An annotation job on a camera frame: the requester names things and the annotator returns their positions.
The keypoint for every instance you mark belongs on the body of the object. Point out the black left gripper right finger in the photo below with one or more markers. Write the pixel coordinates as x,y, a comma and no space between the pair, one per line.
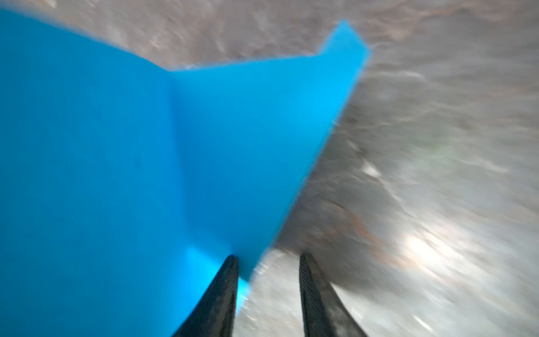
324,314

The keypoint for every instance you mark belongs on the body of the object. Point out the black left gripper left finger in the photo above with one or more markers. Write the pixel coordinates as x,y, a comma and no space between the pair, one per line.
214,315

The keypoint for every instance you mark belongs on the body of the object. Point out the blue square paper sheet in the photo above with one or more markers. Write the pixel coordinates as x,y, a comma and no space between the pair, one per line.
125,186

